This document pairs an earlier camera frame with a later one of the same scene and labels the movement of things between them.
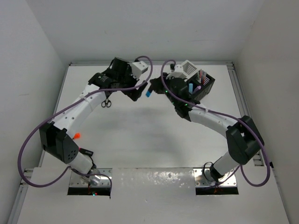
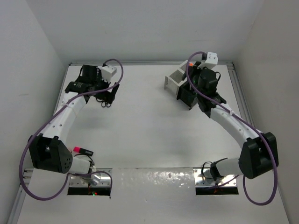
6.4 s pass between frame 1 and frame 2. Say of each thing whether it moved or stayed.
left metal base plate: stayed
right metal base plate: stayed
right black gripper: moved
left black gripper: moved
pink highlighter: stayed
